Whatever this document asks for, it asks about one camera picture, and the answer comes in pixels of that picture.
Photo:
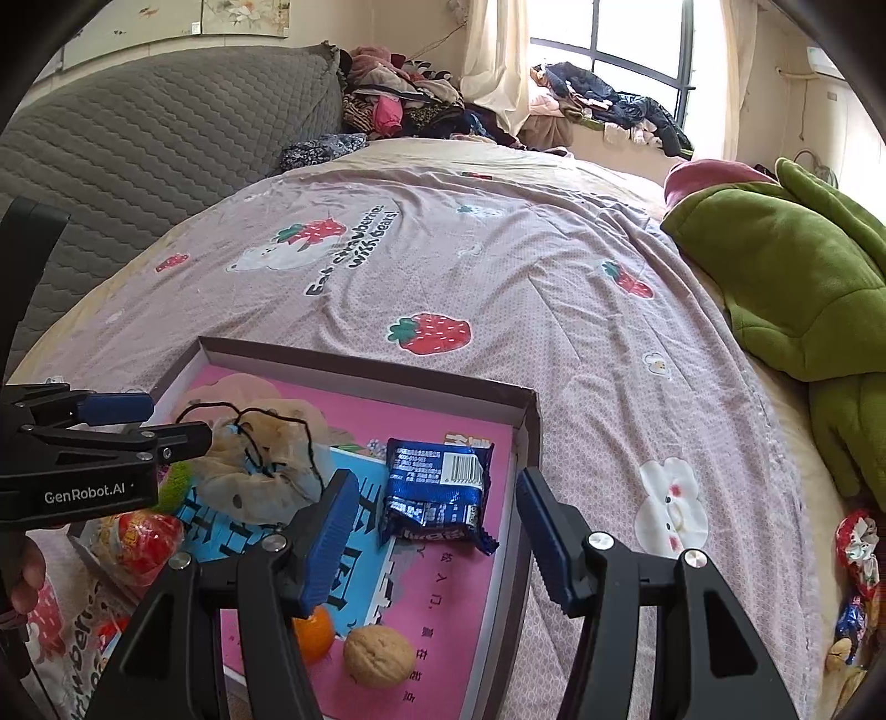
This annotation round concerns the floral wall panel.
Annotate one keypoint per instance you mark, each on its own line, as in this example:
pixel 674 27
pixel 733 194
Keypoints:
pixel 242 17

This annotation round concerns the green plush blanket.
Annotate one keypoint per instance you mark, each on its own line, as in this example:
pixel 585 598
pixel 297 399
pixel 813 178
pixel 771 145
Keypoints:
pixel 796 277

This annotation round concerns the pile of mixed clothes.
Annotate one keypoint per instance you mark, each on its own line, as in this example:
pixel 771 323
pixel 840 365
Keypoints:
pixel 401 104

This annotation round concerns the person's left hand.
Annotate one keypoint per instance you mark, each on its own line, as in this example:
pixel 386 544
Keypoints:
pixel 28 574

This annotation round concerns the grey quilted headboard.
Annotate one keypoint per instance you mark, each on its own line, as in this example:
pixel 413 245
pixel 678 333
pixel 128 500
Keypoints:
pixel 138 152

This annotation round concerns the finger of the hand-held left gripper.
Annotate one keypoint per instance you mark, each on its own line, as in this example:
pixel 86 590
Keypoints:
pixel 114 408
pixel 173 443

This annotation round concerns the pink pillow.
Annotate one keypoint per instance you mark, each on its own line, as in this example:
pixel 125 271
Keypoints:
pixel 706 180

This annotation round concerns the dark clothes on windowsill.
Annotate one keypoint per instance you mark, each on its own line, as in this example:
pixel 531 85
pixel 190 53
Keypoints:
pixel 616 111

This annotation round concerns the brown walnut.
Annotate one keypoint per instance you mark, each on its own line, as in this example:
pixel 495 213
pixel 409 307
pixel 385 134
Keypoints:
pixel 377 658

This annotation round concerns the orange mandarin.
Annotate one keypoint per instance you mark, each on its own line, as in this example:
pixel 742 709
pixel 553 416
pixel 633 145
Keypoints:
pixel 315 637

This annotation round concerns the blue candy wrapper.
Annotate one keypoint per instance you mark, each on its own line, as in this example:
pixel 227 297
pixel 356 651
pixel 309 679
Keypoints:
pixel 850 619

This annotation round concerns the red foil toy egg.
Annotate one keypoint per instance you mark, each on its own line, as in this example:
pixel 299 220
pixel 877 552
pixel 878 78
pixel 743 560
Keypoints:
pixel 138 547

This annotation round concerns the red and white candy wrapper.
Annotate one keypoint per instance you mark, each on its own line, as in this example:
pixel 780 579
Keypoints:
pixel 855 547

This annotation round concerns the white air conditioner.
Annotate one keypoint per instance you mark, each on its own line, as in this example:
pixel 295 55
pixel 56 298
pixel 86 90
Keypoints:
pixel 824 62

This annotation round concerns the blue cookie packet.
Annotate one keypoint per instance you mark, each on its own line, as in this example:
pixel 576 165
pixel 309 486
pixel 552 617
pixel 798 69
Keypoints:
pixel 436 491

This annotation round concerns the strawberry printed blanket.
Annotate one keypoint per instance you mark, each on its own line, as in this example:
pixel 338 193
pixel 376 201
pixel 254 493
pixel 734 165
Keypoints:
pixel 519 277

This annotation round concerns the beige round snack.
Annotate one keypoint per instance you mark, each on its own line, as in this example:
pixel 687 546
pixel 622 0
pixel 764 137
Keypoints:
pixel 839 654

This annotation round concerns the cream curtain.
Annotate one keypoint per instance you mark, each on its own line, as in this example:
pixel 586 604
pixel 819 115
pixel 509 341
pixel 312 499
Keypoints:
pixel 495 62
pixel 739 76

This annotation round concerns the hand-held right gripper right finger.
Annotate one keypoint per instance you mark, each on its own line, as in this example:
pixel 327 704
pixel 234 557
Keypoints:
pixel 547 547

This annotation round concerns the grey cardboard box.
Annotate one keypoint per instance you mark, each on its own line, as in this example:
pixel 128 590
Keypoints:
pixel 526 443

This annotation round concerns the black framed window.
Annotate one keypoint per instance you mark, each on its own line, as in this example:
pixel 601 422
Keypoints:
pixel 637 41

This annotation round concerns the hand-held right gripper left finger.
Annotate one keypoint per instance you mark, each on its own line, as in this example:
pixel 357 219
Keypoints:
pixel 332 540

